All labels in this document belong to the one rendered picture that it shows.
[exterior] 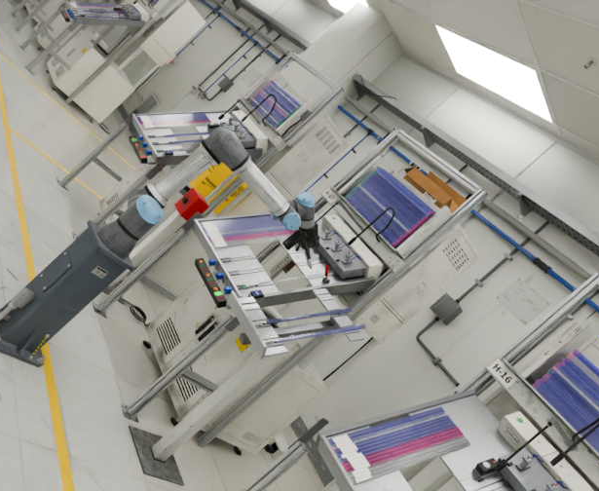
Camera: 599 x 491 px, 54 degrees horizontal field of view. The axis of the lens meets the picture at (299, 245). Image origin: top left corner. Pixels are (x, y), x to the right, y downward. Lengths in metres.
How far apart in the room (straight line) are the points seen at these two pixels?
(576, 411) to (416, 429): 0.56
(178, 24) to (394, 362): 4.42
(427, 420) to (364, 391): 2.14
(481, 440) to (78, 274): 1.62
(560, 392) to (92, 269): 1.79
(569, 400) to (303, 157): 2.51
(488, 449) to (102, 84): 5.75
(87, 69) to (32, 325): 4.77
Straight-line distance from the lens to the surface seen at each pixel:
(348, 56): 6.12
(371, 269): 2.89
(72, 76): 6.95
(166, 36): 7.01
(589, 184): 4.69
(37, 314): 2.45
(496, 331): 4.24
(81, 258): 2.35
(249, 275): 2.78
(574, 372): 2.40
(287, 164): 4.12
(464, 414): 2.42
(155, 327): 3.41
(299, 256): 2.97
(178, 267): 4.25
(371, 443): 2.16
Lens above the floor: 1.23
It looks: 4 degrees down
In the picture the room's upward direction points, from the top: 48 degrees clockwise
